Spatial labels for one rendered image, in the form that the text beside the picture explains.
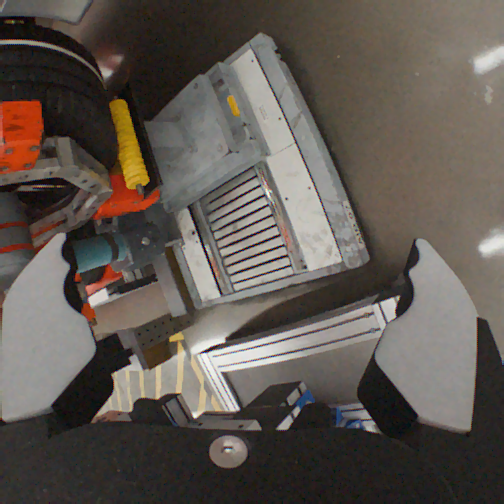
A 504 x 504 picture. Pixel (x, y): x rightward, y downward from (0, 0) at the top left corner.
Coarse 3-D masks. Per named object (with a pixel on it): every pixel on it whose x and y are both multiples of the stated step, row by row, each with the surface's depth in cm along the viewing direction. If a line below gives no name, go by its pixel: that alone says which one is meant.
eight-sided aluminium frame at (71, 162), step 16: (48, 144) 45; (64, 144) 48; (48, 160) 45; (64, 160) 47; (80, 160) 56; (96, 160) 63; (0, 176) 38; (16, 176) 41; (32, 176) 44; (48, 176) 47; (64, 176) 50; (80, 176) 54; (96, 176) 60; (80, 192) 74; (96, 192) 66; (112, 192) 70; (64, 208) 81; (80, 208) 82; (96, 208) 76; (32, 224) 80; (48, 224) 82; (64, 224) 81; (80, 224) 82; (32, 240) 79; (48, 240) 83
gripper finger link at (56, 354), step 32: (64, 256) 10; (32, 288) 8; (64, 288) 8; (32, 320) 7; (64, 320) 7; (0, 352) 6; (32, 352) 6; (64, 352) 6; (96, 352) 6; (0, 384) 5; (32, 384) 5; (64, 384) 5; (96, 384) 6; (32, 416) 5; (64, 416) 5
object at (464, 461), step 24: (480, 336) 7; (480, 360) 6; (480, 384) 5; (480, 408) 5; (408, 432) 5; (432, 432) 5; (480, 432) 4; (432, 456) 4; (456, 456) 4; (480, 456) 4; (456, 480) 4; (480, 480) 4
